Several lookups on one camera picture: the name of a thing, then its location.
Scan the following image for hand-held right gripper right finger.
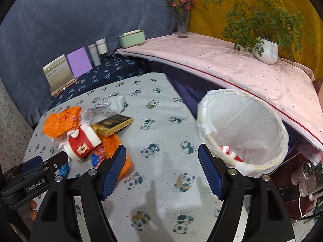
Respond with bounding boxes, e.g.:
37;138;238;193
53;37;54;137
197;143;296;242

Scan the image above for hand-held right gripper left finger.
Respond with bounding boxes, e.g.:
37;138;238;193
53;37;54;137
31;145;127;242

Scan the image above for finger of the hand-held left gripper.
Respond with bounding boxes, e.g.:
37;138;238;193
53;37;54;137
0;155;43;182
0;151;69;208

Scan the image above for white cloth with red trim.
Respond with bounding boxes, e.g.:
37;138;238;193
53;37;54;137
52;128;81;150

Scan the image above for red and white paper cup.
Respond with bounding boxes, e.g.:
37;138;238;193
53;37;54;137
63;125;101;160

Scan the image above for orange plastic bag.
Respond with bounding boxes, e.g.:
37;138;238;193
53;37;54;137
100;134;133;180
42;106;83;139

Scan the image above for waste bin with white liner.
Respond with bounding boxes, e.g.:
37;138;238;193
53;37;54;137
196;88;289;177

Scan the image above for grey drawstring pouch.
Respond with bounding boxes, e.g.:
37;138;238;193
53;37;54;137
87;93;126;116

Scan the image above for person's left hand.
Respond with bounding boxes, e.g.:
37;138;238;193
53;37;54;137
28;200;38;222

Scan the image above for red and blue snack wrapper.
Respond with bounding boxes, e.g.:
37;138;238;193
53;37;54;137
91;145;107;168

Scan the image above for red and white carton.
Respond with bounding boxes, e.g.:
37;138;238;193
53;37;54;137
218;146;244;162

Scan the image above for blue plastic wrapper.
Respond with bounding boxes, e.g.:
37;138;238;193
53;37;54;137
58;164;70;178

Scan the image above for black and gold box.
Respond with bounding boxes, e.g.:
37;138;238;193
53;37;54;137
91;114;134;136

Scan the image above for panda print tablecloth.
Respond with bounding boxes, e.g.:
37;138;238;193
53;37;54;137
23;73;253;242

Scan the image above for cream notebook with orange edge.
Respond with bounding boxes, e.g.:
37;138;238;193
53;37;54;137
50;78;77;97

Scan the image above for white printed can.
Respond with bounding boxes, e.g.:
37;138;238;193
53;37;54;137
291;166;307;186

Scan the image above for cream desk calendar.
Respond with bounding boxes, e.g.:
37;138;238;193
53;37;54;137
42;55;73;91

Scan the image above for dark purple cloth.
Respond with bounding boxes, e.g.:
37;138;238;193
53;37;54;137
148;60;303;144

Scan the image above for metal drink can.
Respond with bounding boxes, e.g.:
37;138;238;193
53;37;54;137
303;160;323;180

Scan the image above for navy patterned cloth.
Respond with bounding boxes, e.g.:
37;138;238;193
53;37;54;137
49;54;149;109

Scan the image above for purple board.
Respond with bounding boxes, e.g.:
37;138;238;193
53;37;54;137
67;47;93;78

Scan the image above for pink cloth with red stripe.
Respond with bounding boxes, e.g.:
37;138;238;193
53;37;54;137
115;31;323;152

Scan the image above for white tube bottle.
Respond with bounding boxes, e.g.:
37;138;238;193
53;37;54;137
88;44;101;66

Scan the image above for white jar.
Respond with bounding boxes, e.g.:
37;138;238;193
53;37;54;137
95;38;108;55

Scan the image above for pale green tissue box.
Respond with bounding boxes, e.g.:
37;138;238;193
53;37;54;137
119;29;146;48

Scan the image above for white plant pot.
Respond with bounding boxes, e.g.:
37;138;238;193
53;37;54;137
253;37;279;65

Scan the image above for glass vase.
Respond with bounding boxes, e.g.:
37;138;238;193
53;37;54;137
177;10;190;38

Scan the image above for blue-grey blanket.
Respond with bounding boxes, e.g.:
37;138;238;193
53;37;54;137
0;0;190;126

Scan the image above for yellow blanket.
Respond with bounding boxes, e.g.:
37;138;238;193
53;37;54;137
185;0;321;78

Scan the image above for green leafy plant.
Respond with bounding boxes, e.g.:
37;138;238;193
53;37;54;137
203;0;316;63

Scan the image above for pink flowers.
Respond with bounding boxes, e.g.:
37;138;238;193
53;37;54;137
165;0;195;18

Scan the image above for white cable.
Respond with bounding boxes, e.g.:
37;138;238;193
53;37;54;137
290;194;321;223

